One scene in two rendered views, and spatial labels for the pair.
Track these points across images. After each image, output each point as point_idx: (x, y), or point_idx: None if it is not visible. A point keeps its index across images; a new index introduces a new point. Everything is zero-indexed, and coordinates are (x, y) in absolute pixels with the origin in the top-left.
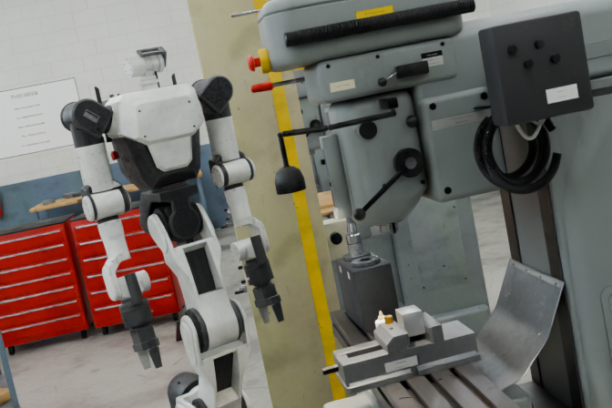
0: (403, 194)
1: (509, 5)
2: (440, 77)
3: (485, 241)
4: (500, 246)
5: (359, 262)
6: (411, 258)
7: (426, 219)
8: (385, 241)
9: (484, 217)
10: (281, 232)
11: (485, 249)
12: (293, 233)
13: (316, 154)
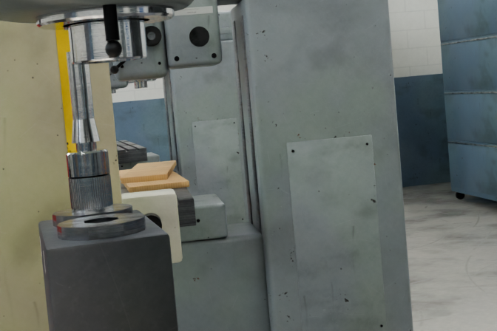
0: None
1: None
2: None
3: (415, 277)
4: (436, 285)
5: (78, 224)
6: (291, 281)
7: (325, 216)
8: (251, 249)
9: (414, 244)
10: (35, 197)
11: (414, 287)
12: (59, 202)
13: (178, 123)
